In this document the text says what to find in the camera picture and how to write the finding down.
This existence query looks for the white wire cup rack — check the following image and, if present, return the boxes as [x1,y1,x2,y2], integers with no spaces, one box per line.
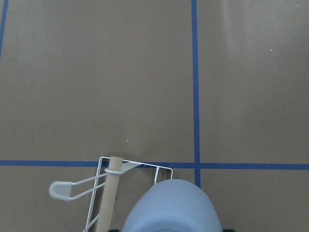
[49,157,173,232]

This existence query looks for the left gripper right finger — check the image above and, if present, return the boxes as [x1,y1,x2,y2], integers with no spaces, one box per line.
[223,229,236,232]

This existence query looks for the blue plastic cup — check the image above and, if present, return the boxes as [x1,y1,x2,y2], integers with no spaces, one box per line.
[122,179,223,232]

